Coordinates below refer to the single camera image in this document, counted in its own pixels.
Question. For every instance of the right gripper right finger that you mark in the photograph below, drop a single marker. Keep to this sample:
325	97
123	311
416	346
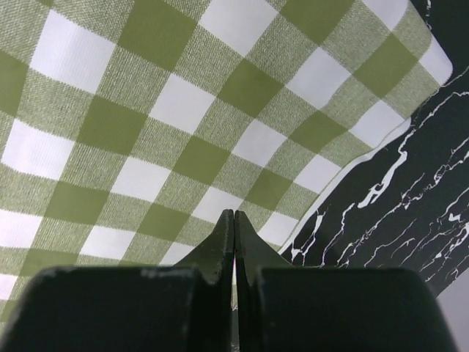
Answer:
283	307

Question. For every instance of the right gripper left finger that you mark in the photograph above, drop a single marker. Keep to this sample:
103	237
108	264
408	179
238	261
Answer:
183	307

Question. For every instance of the green checkered cloth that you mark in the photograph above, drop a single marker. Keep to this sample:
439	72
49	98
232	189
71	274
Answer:
128	126

